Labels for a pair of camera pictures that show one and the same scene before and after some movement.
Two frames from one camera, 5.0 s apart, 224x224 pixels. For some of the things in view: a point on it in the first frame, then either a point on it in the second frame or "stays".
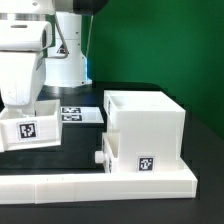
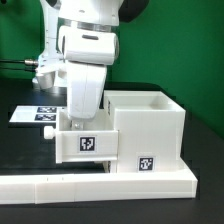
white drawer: (41, 130) -> (77, 141)
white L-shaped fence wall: (64, 188) stays
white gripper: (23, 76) -> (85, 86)
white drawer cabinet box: (151, 130) stays
